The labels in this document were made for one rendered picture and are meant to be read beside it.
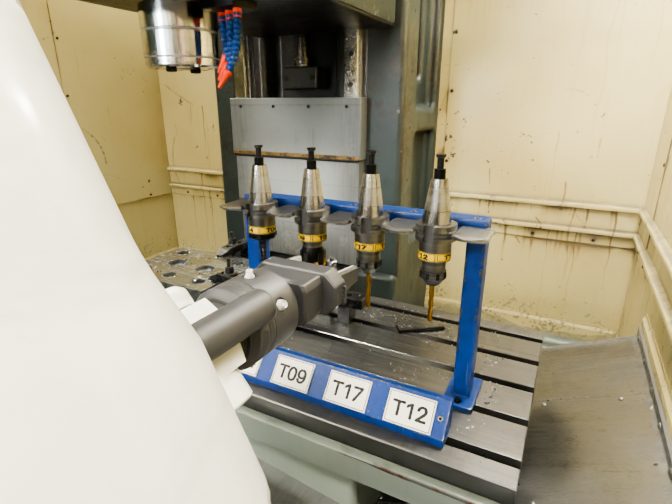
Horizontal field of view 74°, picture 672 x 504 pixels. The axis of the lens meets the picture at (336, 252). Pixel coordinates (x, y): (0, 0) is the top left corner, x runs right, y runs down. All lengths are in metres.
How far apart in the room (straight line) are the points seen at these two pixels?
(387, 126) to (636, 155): 0.75
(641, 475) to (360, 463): 0.45
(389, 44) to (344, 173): 0.38
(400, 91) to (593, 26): 0.60
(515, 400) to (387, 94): 0.87
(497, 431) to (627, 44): 1.18
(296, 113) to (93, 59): 1.05
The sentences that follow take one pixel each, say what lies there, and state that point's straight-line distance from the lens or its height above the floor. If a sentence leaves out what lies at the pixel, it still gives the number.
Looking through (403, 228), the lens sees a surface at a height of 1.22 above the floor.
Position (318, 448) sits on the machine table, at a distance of 0.80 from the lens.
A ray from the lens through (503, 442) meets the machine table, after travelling 0.79.
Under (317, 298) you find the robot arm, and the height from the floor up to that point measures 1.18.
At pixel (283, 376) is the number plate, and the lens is 0.84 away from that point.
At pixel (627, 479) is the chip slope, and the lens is 0.92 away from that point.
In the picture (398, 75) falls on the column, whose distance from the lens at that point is 1.34.
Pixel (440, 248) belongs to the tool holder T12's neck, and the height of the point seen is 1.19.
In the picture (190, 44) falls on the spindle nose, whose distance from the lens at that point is 1.04.
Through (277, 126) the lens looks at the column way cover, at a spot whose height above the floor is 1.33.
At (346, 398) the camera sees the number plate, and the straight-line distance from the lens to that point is 0.78.
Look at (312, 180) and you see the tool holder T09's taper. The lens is 0.76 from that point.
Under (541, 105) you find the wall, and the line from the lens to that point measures 1.61.
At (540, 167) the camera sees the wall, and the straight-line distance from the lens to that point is 1.62.
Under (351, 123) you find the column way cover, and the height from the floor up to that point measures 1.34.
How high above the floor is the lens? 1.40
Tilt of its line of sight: 18 degrees down
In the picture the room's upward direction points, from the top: straight up
